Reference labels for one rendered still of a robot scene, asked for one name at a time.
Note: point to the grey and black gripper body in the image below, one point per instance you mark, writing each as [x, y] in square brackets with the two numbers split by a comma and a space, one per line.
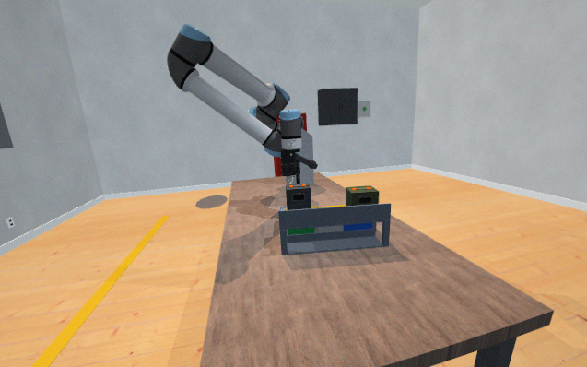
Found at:
[288, 163]

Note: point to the blue open bin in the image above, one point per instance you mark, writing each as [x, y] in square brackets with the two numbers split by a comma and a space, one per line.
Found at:
[357, 227]

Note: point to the green bin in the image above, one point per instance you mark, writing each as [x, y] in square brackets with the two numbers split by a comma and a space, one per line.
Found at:
[300, 231]

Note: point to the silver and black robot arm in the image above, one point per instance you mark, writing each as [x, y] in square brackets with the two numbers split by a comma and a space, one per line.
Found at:
[192, 47]

